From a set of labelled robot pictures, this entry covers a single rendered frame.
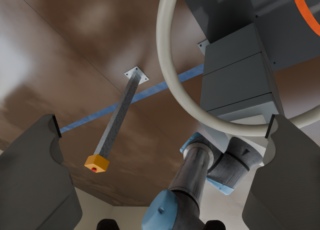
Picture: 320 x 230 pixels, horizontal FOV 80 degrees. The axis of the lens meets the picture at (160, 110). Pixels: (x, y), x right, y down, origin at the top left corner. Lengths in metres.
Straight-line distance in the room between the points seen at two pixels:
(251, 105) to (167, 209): 0.72
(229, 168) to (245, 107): 0.32
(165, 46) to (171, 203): 0.35
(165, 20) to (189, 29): 1.35
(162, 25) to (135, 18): 1.41
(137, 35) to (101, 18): 0.34
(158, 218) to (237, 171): 0.66
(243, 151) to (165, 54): 0.78
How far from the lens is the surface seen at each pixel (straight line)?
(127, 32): 1.89
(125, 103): 1.81
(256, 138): 1.03
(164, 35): 0.40
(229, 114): 1.09
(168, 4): 0.40
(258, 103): 1.06
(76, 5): 2.00
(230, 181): 1.07
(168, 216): 0.50
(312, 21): 1.83
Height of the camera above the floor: 1.57
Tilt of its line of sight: 40 degrees down
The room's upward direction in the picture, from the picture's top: 164 degrees counter-clockwise
